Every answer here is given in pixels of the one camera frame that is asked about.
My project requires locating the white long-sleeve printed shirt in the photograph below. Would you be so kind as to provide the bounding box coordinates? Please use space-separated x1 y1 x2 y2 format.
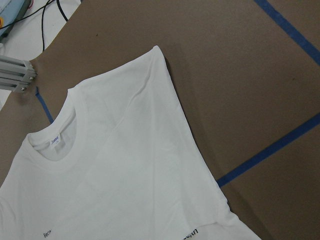
0 46 257 240

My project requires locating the grey aluminium profile post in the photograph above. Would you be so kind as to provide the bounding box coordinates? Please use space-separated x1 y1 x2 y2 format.
0 55 37 93

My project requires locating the grey blue device at edge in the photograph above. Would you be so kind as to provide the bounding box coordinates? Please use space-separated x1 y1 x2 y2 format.
0 0 32 43

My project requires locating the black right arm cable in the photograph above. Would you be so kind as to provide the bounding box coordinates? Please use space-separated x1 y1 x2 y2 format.
9 0 69 51

